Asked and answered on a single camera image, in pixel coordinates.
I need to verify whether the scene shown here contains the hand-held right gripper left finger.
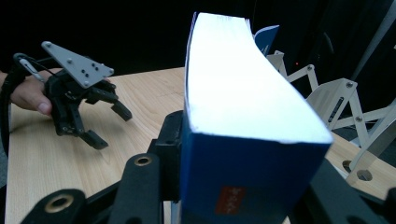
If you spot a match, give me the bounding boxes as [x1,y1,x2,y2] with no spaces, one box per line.
[147,109,185,203]

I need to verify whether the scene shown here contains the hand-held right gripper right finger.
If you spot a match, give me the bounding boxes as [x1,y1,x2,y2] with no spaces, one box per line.
[289,158,388,224]

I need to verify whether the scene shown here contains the blue paperback book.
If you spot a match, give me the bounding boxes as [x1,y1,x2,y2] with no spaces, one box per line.
[178,11,334,224]

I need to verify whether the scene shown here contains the white expandable bookend rack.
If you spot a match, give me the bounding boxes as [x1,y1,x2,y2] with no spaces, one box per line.
[265,49,396,187]

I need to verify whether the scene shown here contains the white metal stand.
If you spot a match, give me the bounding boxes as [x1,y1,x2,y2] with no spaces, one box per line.
[351,0,396,80]

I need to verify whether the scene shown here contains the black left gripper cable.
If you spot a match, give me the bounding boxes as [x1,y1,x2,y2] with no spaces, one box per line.
[0,51,48,158]

